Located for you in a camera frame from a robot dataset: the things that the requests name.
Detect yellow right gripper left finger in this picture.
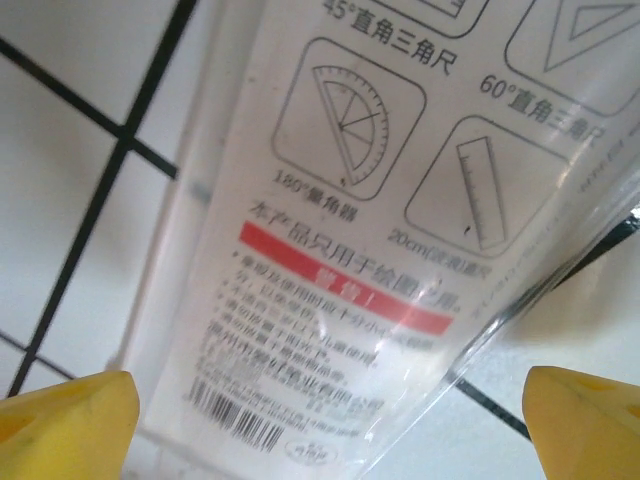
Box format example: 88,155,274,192
0,369,140,480

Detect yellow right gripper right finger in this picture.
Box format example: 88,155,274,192
522,364,640,480

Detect clear ruler set package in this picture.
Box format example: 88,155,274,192
107,0,640,480

